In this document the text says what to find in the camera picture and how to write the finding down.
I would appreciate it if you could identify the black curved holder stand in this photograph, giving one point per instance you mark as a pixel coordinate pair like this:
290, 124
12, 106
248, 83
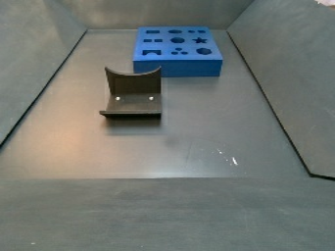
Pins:
136, 94

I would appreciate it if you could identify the blue shape sorter block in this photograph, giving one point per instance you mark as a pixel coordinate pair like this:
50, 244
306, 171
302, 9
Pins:
182, 50

